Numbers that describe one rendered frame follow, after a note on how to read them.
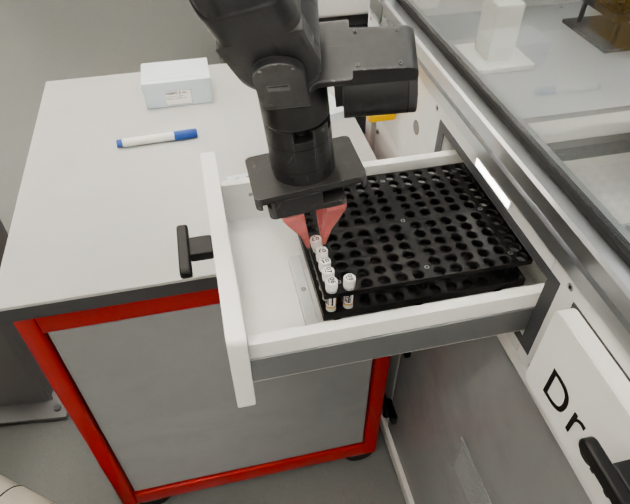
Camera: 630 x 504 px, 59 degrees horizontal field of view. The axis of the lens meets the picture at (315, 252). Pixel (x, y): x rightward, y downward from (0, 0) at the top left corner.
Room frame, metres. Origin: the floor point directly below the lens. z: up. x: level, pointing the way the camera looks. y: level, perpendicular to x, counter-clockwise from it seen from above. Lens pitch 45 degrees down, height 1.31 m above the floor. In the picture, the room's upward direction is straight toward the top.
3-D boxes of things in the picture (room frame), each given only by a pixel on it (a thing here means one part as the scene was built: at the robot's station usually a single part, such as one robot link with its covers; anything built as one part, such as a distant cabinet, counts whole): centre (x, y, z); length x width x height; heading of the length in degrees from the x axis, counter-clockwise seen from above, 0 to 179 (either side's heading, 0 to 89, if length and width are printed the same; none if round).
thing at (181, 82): (1.00, 0.27, 0.79); 0.13 x 0.09 x 0.05; 102
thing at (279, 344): (0.47, -0.11, 0.86); 0.40 x 0.26 x 0.06; 103
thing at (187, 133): (0.83, 0.28, 0.77); 0.14 x 0.02 x 0.02; 105
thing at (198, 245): (0.41, 0.12, 0.91); 0.07 x 0.04 x 0.01; 13
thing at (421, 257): (0.46, -0.10, 0.87); 0.22 x 0.18 x 0.06; 103
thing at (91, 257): (0.82, 0.20, 0.38); 0.62 x 0.58 x 0.76; 13
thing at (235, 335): (0.42, 0.10, 0.87); 0.29 x 0.02 x 0.11; 13
